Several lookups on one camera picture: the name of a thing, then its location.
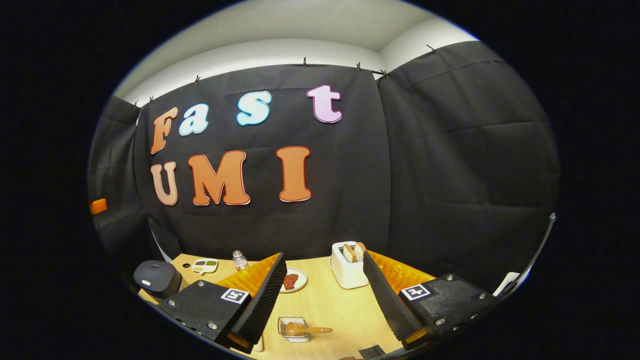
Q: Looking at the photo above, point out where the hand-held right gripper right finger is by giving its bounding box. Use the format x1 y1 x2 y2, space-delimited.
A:
362 251 503 349

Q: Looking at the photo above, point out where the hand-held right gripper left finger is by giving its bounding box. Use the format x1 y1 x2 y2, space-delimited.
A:
150 252 289 355

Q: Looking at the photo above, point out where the metal wire chopstick holder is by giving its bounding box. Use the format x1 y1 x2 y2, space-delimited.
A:
278 316 312 343

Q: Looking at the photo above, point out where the wooden spoon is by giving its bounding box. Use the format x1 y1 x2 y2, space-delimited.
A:
285 322 334 337

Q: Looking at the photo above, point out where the dark grey rice cooker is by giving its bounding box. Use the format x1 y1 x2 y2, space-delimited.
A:
133 260 182 300

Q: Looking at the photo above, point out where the white round plate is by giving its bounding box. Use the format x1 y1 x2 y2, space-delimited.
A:
280 266 308 294

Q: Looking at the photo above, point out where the white toaster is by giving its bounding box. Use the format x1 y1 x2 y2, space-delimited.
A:
329 241 371 290

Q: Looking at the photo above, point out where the white divided grain dish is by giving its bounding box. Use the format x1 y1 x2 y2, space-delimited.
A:
191 258 219 275

